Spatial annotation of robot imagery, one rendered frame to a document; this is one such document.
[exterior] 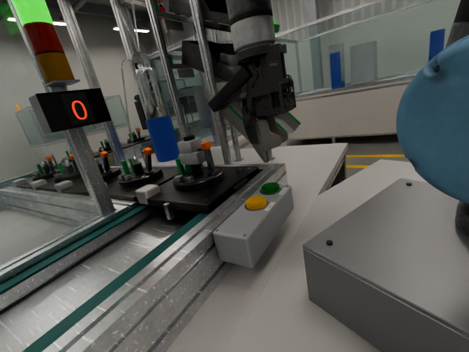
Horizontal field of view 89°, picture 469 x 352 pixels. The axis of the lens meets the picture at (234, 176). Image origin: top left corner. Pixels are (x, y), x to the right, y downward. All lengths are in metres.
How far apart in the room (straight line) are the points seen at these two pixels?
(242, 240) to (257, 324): 0.12
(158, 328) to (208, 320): 0.08
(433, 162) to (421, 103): 0.04
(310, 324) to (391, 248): 0.15
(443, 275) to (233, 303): 0.28
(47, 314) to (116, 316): 0.18
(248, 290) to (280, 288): 0.05
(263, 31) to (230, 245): 0.35
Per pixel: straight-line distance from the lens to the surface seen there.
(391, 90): 4.33
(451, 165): 0.22
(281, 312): 0.41
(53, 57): 0.60
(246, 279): 0.47
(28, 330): 0.50
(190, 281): 0.41
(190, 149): 0.61
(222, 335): 0.40
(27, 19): 0.62
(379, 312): 0.34
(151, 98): 1.56
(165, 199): 0.60
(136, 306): 0.35
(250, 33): 0.46
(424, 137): 0.22
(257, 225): 0.41
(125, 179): 0.80
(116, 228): 0.62
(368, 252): 0.35
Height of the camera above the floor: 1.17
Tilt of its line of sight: 18 degrees down
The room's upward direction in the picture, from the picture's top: 12 degrees counter-clockwise
